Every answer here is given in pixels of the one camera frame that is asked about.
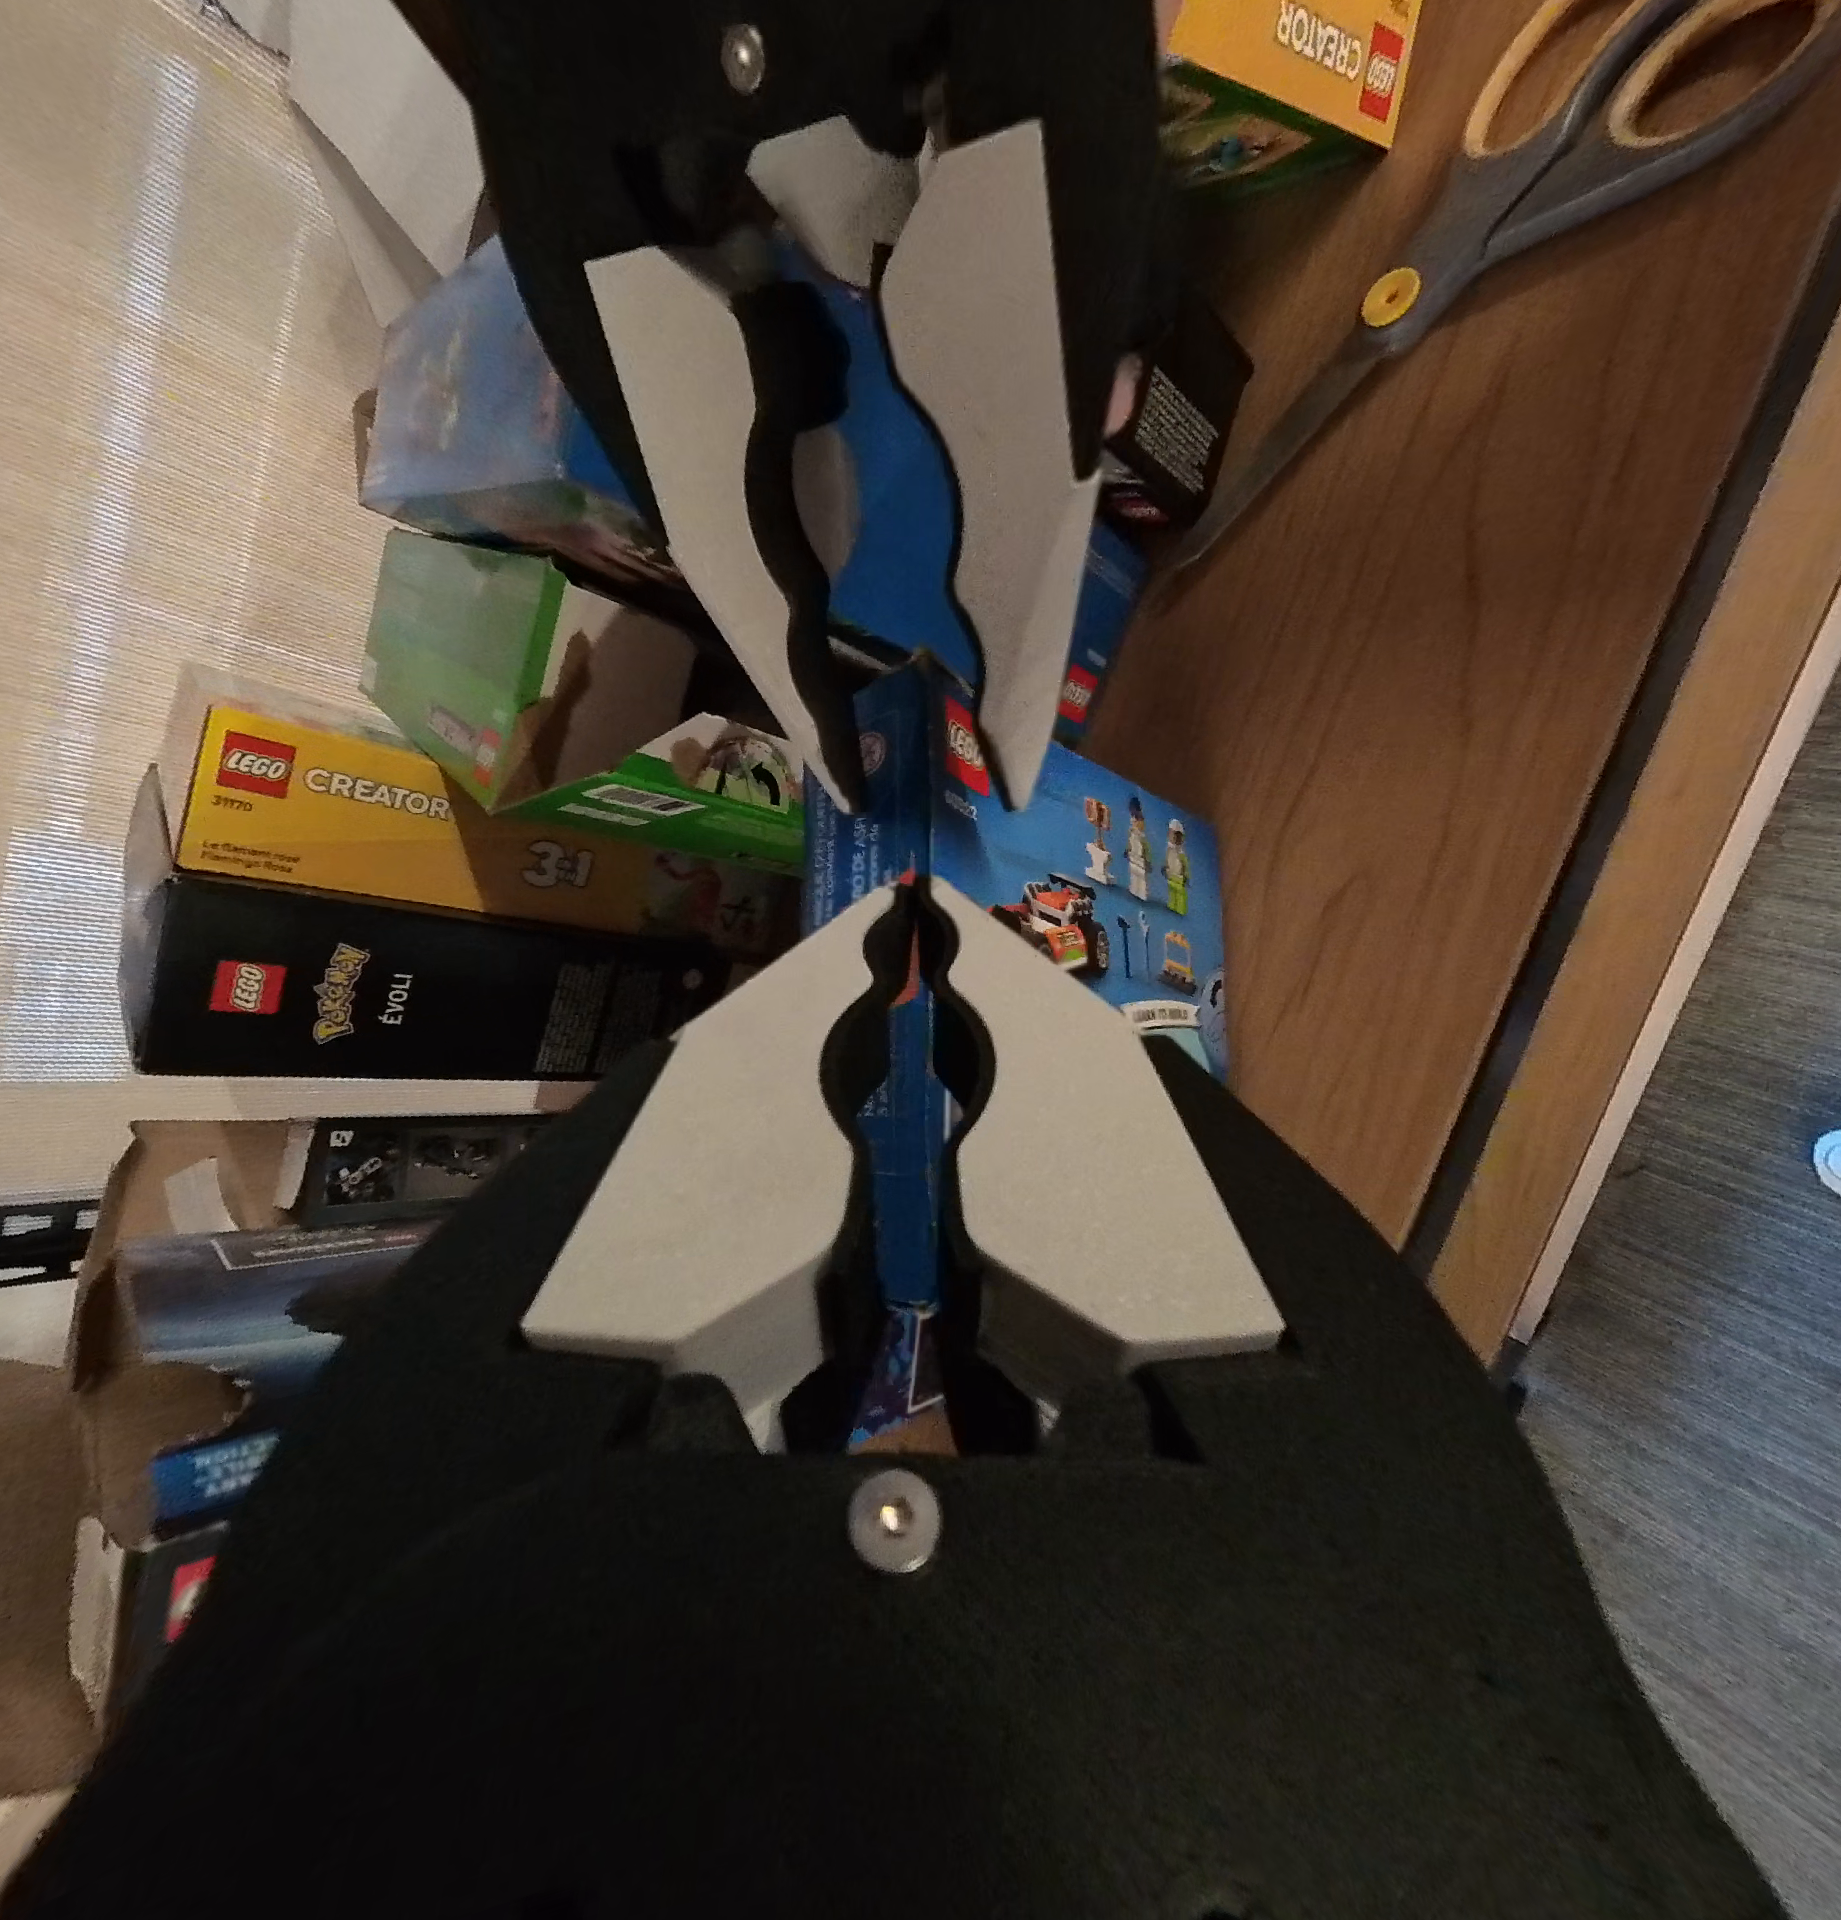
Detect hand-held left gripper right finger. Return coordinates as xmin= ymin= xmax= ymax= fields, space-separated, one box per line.
xmin=928 ymin=884 xmax=1286 ymax=1441

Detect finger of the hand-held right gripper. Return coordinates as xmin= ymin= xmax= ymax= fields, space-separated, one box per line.
xmin=877 ymin=126 xmax=1106 ymax=808
xmin=577 ymin=240 xmax=871 ymax=794

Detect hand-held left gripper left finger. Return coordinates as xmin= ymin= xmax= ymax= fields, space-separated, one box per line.
xmin=527 ymin=884 xmax=918 ymax=1441

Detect black racing car toy box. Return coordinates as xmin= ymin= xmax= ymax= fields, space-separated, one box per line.
xmin=285 ymin=1108 xmax=577 ymax=1233

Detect small blue toy box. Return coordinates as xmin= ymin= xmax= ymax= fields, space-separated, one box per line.
xmin=803 ymin=644 xmax=1233 ymax=1451

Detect dark wooden shelf board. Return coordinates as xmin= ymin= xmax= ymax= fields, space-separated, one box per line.
xmin=1060 ymin=0 xmax=1841 ymax=1257

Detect black toy box yellow emblem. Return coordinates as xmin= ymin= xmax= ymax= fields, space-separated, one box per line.
xmin=74 ymin=1199 xmax=467 ymax=1712

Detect grey yellow scissors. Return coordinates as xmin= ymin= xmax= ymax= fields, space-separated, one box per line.
xmin=1161 ymin=0 xmax=1841 ymax=579

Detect black metal rack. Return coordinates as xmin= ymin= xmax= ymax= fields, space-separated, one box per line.
xmin=0 ymin=180 xmax=1841 ymax=1390

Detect small black toy box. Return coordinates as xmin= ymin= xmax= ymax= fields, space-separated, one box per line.
xmin=1106 ymin=288 xmax=1257 ymax=544

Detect large blue toy box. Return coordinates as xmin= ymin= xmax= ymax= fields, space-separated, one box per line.
xmin=361 ymin=240 xmax=1156 ymax=747

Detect green white toy box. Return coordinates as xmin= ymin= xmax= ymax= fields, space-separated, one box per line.
xmin=365 ymin=523 xmax=826 ymax=884

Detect dark blue toy box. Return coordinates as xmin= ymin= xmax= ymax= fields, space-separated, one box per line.
xmin=113 ymin=772 xmax=769 ymax=1091

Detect translucent plastic sheet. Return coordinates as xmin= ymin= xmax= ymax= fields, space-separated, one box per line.
xmin=0 ymin=0 xmax=471 ymax=1213

